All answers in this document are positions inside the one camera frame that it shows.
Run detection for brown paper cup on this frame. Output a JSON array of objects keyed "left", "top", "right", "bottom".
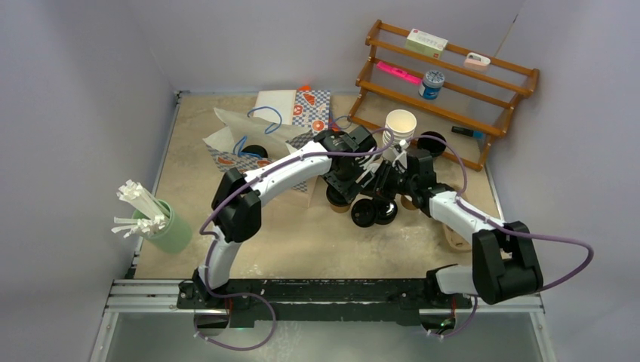
[
  {"left": 401, "top": 195, "right": 418, "bottom": 210},
  {"left": 329, "top": 201, "right": 351, "bottom": 213}
]

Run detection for blue white jar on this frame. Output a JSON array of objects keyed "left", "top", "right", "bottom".
[{"left": 419, "top": 69, "right": 445, "bottom": 100}]

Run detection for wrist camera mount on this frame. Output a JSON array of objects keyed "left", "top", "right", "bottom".
[
  {"left": 392, "top": 140, "right": 408, "bottom": 170},
  {"left": 355, "top": 149, "right": 382, "bottom": 185}
]

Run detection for stack of pulp carriers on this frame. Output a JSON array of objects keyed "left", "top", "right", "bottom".
[{"left": 442, "top": 224, "right": 472, "bottom": 253}]

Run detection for white green box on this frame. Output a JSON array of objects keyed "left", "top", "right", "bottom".
[{"left": 404, "top": 29, "right": 448, "bottom": 59}]

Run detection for wooden shelf rack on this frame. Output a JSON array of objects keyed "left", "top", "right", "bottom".
[{"left": 348, "top": 19, "right": 540, "bottom": 171}]

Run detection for black blue marker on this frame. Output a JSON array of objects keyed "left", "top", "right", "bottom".
[{"left": 451, "top": 126, "right": 484, "bottom": 139}]

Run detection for stack of flat paper bags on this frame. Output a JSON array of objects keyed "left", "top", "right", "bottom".
[{"left": 248, "top": 87, "right": 352, "bottom": 133}]

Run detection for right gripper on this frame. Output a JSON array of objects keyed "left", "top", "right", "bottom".
[{"left": 360, "top": 160, "right": 417, "bottom": 202}]

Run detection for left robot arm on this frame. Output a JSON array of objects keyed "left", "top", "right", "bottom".
[{"left": 195, "top": 126, "right": 390, "bottom": 308}]

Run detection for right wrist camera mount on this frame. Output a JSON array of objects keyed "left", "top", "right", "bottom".
[{"left": 392, "top": 140, "right": 408, "bottom": 170}]

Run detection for dark paper cup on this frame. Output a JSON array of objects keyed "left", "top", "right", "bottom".
[{"left": 417, "top": 131, "right": 447, "bottom": 158}]

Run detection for wrapped white straws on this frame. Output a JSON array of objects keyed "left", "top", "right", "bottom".
[{"left": 111, "top": 179, "right": 171, "bottom": 238}]

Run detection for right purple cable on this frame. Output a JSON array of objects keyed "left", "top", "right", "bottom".
[{"left": 410, "top": 134, "right": 595, "bottom": 341}]

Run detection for black aluminium base frame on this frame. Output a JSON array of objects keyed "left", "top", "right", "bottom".
[{"left": 106, "top": 278, "right": 543, "bottom": 333}]

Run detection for checkered paper bag blue handles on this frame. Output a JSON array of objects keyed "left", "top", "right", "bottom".
[{"left": 203, "top": 108, "right": 312, "bottom": 173}]

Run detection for pink highlighter pen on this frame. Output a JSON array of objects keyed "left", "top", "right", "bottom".
[{"left": 376, "top": 61, "right": 422, "bottom": 85}]

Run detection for black lid stack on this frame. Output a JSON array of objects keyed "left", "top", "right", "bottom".
[
  {"left": 351, "top": 198, "right": 377, "bottom": 228},
  {"left": 375, "top": 201, "right": 398, "bottom": 225}
]

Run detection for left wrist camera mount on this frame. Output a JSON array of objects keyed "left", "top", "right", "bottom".
[{"left": 355, "top": 149, "right": 382, "bottom": 185}]

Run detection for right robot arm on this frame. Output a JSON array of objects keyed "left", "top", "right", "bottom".
[{"left": 365, "top": 151, "right": 543, "bottom": 307}]

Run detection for stack of white paper cups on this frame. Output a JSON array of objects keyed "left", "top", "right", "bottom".
[{"left": 382, "top": 109, "right": 417, "bottom": 161}]

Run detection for white pink small device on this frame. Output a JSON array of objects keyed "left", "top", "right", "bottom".
[{"left": 463, "top": 52, "right": 491, "bottom": 72}]

